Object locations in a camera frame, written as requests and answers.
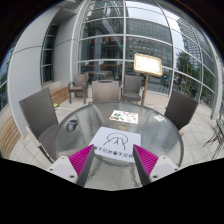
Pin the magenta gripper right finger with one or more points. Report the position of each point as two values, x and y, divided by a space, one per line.
151 167

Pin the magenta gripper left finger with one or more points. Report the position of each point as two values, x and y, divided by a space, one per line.
74 168

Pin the white printed mouse pad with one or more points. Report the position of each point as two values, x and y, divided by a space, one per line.
115 144

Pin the dark grey computer mouse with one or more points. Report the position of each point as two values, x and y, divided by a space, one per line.
71 125

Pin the round glass table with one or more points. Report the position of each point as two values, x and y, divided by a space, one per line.
158 135

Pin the colourful picture card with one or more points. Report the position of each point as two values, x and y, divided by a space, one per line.
123 116

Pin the wicker chair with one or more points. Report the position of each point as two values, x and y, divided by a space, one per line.
180 110
42 122
131 88
105 91
79 85

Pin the far right wicker chair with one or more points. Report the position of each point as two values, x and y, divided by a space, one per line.
131 88

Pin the far middle wicker chair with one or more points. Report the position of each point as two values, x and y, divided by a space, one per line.
105 91

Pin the wooden bench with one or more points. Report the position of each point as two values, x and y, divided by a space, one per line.
12 127

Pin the metal chair at right edge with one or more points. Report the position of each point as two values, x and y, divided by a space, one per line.
217 136

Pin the far left wicker chair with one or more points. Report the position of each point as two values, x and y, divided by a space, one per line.
79 85

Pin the wooden menu board stand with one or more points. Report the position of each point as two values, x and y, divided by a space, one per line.
150 66

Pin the small gold ring object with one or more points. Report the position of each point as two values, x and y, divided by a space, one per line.
123 127

